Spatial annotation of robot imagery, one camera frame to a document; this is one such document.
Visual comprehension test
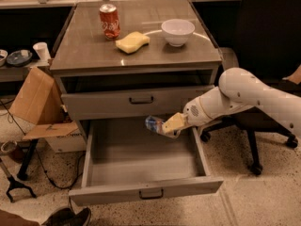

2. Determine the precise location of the dark round plate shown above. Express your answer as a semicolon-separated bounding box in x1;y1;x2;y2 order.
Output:
7;50;32;67

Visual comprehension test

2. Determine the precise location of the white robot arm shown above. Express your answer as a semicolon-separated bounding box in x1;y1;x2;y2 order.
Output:
160;68;301;137

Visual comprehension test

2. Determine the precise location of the brown cardboard box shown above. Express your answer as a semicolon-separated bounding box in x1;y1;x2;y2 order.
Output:
9;68;87;153

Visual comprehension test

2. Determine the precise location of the white bowl at edge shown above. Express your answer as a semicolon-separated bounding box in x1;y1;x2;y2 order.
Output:
0;49;8;67

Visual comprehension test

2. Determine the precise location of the black cable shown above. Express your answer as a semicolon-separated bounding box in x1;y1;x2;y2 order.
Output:
0;99;87;190

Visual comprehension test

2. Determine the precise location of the yellow sponge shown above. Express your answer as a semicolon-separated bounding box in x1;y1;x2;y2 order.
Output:
115;32;151;54

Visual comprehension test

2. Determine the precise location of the grey side shelf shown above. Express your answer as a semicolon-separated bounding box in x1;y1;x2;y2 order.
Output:
0;59;52;82

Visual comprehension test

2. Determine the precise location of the white paper cup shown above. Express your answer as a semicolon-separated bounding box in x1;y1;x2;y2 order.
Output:
33;42;51;61

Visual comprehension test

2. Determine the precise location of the blue silver redbull can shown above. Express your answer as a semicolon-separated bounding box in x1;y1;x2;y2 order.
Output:
145;116;165;135

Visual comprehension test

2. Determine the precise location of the red coca-cola can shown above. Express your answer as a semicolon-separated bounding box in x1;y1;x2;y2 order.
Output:
99;4;120;39

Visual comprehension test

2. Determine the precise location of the black metal stand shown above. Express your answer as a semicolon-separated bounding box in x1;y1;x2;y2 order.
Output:
0;157;38;203

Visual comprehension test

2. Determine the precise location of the small round tin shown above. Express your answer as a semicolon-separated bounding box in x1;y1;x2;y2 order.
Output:
0;141;18;155

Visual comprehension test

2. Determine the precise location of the grey open lower drawer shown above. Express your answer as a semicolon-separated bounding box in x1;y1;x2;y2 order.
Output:
69;118;223;206

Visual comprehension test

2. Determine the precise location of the black shoe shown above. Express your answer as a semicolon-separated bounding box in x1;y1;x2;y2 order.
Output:
41;207;91;226

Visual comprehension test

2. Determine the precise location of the grey drawer cabinet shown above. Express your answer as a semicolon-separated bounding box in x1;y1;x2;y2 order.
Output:
51;0;221;135

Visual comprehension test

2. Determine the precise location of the grey upper drawer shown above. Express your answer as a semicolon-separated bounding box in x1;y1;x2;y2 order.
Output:
62;86;213;121

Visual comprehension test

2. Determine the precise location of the black office chair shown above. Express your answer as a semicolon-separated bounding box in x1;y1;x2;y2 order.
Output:
202;0;301;175

